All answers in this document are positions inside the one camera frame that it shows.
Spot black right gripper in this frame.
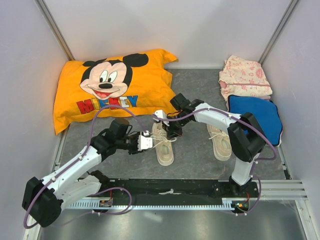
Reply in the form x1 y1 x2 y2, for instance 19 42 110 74
161 113 190 140

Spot beige lace shoe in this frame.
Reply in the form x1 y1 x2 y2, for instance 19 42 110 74
206 124 232 162
151 123 174 167

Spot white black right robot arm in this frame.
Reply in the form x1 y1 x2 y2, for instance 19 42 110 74
156 93 266 197

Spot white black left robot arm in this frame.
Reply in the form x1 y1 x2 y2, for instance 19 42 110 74
22 118 150 229

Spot orange Mickey Mouse pillow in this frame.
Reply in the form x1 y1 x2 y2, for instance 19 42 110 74
53 48 178 134

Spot pink patterned folded garment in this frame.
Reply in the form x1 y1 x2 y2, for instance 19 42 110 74
218 55 273 101

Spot blue folded cloth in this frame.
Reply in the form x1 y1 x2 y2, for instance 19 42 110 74
227 95 283 147

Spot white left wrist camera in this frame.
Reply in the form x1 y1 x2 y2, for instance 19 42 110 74
137 135 153 151

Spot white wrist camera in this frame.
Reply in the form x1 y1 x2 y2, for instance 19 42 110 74
152 109 167 123
137 135 153 151

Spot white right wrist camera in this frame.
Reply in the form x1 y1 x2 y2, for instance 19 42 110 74
152 109 167 123

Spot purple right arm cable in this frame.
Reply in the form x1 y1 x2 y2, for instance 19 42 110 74
152 109 278 217

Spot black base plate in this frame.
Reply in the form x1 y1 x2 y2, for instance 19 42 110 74
89 178 259 199

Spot grey slotted cable duct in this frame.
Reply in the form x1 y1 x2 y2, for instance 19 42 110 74
67 198 234 211

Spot aluminium frame rail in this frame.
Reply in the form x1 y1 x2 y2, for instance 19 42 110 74
34 178 309 200

